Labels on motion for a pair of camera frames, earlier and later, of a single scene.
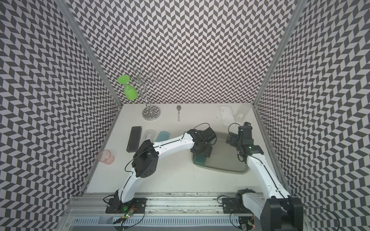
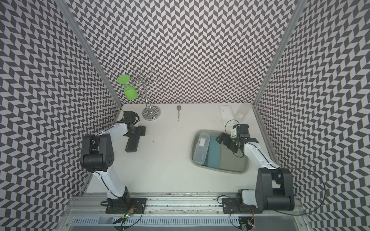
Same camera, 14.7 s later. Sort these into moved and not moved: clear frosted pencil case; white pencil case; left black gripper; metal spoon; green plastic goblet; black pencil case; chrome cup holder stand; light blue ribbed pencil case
Moved: left black gripper; clear frosted pencil case; light blue ribbed pencil case
Not moved: chrome cup holder stand; metal spoon; green plastic goblet; black pencil case; white pencil case
